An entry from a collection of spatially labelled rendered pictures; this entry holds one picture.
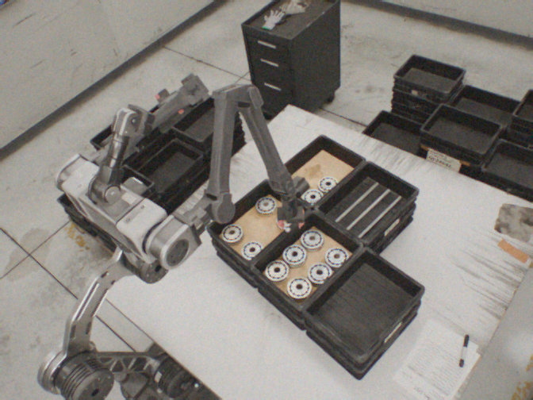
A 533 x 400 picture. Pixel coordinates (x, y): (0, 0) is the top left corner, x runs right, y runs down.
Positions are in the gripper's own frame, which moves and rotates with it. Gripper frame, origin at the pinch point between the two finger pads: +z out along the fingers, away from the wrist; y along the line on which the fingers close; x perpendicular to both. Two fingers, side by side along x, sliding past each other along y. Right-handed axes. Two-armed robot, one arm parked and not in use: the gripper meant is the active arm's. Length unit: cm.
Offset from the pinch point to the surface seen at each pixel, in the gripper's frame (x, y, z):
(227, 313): 19, 31, 37
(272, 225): -19.0, 10.2, 23.4
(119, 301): 11, 84, 38
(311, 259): 1.0, -7.3, 23.3
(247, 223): -20.8, 22.1, 23.6
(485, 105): -144, -132, 64
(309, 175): -49, -9, 23
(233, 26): -351, 64, 104
